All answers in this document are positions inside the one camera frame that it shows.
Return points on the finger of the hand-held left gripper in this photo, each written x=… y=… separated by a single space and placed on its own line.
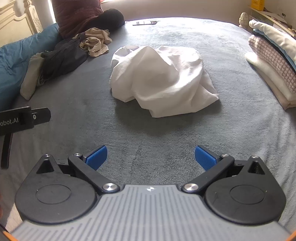
x=41 y=115

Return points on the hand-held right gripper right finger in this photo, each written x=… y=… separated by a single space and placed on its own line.
x=204 y=157

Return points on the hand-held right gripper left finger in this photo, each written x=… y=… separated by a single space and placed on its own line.
x=97 y=157

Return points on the white shirt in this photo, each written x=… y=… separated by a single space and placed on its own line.
x=161 y=78

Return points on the blue quilt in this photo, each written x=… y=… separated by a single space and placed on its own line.
x=13 y=62

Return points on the black garment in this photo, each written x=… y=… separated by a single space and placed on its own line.
x=64 y=58

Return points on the cream carved headboard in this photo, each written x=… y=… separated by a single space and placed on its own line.
x=16 y=23

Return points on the black smartphone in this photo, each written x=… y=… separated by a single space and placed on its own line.
x=144 y=22

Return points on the folded white garment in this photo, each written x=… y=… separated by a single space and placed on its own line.
x=275 y=34

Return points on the cream bedpost finial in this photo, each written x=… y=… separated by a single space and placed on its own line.
x=244 y=19

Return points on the white desk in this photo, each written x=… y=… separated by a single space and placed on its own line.
x=272 y=19

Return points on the yellow box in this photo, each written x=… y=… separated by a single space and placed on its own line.
x=257 y=4

